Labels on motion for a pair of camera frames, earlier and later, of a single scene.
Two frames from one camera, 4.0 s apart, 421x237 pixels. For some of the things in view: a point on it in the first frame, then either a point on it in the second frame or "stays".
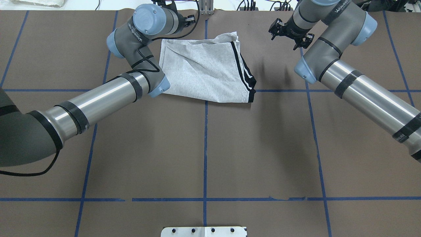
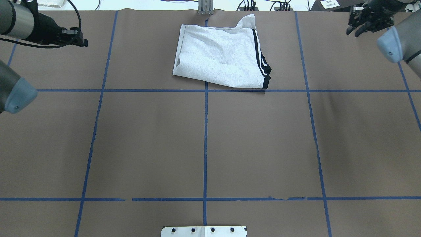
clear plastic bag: x=57 y=3 stays
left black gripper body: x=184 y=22 to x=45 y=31
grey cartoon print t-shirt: x=214 y=69 to x=232 y=57
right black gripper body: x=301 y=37 to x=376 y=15
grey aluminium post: x=206 y=7 stays
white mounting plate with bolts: x=204 y=231 stays
